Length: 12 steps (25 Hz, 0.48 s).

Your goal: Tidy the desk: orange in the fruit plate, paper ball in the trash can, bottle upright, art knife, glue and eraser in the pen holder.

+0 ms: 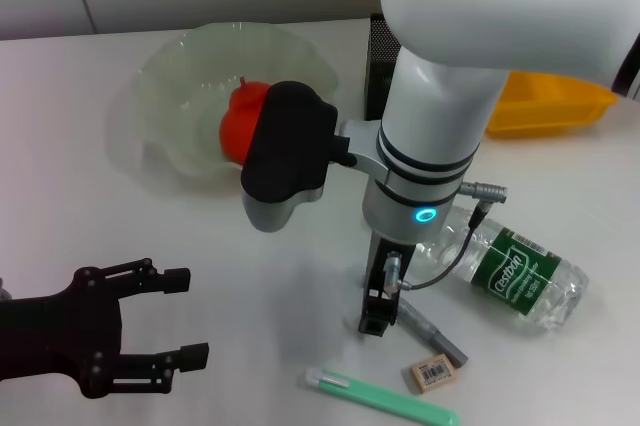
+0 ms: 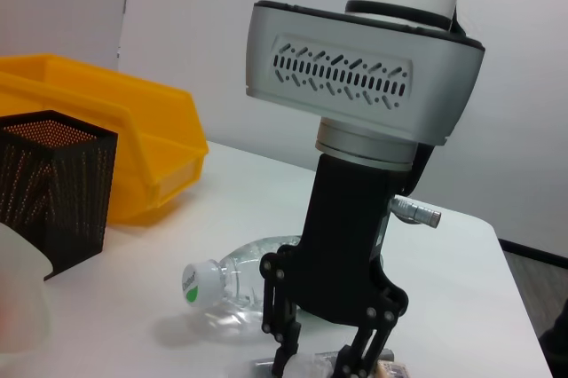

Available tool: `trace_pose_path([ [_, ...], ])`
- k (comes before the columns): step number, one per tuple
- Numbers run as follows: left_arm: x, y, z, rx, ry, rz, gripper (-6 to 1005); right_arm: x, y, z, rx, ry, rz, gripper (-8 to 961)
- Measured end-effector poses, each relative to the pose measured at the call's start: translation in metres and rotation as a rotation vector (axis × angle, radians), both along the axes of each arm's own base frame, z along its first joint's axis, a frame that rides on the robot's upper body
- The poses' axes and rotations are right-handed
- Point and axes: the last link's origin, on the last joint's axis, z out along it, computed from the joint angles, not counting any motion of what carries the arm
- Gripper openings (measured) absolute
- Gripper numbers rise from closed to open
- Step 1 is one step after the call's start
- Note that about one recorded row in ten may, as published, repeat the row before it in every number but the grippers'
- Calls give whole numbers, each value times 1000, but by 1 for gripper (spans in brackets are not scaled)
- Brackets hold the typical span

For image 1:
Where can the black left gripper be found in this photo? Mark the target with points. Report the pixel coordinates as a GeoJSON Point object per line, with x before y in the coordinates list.
{"type": "Point", "coordinates": [65, 331]}

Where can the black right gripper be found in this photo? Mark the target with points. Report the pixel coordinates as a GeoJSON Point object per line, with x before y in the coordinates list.
{"type": "Point", "coordinates": [377, 266]}

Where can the green utility knife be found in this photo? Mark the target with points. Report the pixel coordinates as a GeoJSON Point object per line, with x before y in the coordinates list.
{"type": "Point", "coordinates": [385, 393]}

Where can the clear green-label water bottle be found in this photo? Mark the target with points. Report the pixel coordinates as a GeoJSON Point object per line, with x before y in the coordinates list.
{"type": "Point", "coordinates": [525, 276]}

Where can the orange fruit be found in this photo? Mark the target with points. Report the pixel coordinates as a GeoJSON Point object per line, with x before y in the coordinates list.
{"type": "Point", "coordinates": [240, 121]}

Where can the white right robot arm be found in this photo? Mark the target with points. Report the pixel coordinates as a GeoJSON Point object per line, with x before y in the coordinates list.
{"type": "Point", "coordinates": [440, 96]}

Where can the grey marker pen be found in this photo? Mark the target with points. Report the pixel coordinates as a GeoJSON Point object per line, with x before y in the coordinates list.
{"type": "Point", "coordinates": [440, 339]}

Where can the beige eraser with barcode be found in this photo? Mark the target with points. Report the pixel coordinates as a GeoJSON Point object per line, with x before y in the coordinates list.
{"type": "Point", "coordinates": [432, 372]}

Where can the green glass fruit plate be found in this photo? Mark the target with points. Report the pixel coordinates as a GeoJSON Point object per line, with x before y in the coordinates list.
{"type": "Point", "coordinates": [175, 96]}

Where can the black mesh pen holder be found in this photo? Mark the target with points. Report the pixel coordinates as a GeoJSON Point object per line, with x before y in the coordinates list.
{"type": "Point", "coordinates": [380, 66]}

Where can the yellow plastic bin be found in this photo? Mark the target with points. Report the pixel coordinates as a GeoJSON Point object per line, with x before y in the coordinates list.
{"type": "Point", "coordinates": [545, 106]}

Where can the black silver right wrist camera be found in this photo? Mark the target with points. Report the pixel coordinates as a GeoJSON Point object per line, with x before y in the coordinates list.
{"type": "Point", "coordinates": [285, 146]}

